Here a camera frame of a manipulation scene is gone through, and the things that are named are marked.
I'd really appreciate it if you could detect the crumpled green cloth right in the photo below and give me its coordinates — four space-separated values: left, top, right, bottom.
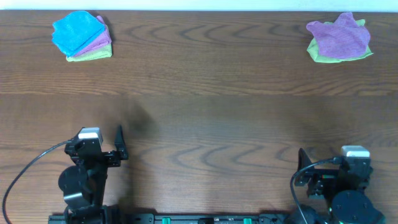
306 19 374 64

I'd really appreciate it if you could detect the blue microfibre cloth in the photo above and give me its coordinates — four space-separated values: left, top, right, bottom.
52 11 105 57

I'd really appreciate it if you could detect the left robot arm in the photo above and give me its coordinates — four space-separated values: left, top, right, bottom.
58 126 129 223

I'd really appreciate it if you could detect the folded purple cloth left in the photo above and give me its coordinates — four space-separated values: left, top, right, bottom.
73 16 111 57

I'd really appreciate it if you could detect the folded green cloth left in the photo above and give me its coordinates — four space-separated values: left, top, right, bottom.
66 44 113 62

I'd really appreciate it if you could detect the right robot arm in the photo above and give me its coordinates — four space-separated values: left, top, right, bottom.
283 146 386 224

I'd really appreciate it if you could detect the crumpled purple cloth right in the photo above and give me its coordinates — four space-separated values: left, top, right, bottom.
305 11 371 60

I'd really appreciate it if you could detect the left black cable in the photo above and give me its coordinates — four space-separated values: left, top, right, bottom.
1 139 73 224

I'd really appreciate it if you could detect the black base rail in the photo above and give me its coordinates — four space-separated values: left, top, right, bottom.
47 213 288 224

